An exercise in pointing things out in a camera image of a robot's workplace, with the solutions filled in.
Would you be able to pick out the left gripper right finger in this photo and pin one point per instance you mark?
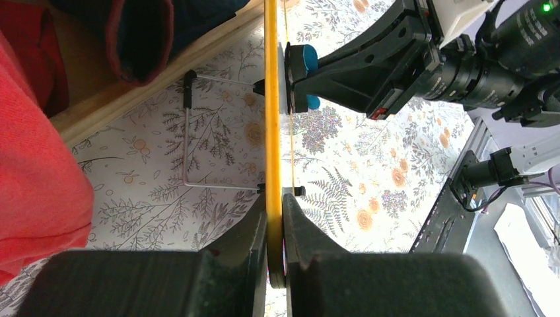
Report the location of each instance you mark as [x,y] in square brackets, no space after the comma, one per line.
[324,279]

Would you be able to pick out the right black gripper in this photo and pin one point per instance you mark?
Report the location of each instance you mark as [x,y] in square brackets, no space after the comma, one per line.
[380,70]

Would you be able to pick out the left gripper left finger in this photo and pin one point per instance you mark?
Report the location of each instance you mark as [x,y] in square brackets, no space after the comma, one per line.
[225,278]

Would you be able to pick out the blue whiteboard eraser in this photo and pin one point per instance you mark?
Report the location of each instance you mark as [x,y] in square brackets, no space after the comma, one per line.
[299,61]

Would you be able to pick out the yellow framed whiteboard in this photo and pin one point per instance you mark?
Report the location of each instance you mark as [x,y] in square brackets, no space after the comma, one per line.
[275,102]

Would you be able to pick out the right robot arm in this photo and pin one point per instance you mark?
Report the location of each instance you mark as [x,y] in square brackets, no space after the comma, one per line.
[450,51]

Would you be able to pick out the floral table mat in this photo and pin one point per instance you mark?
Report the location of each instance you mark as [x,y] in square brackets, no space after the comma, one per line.
[370,184]

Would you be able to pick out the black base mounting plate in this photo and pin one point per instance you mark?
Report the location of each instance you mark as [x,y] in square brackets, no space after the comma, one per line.
[449,224]

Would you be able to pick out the red tank top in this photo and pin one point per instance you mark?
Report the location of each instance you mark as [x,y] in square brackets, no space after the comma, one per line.
[46,200]

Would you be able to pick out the navy tank top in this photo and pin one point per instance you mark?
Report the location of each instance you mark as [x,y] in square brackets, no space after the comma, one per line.
[141,36]

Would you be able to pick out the wooden clothes rack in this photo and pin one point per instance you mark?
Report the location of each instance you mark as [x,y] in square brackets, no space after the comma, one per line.
[96,96]

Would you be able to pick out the whiteboard wire stand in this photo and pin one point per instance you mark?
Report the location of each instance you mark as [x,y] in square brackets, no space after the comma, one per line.
[209,134]

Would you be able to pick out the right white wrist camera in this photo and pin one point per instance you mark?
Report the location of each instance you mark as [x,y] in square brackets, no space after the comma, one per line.
[455,16]

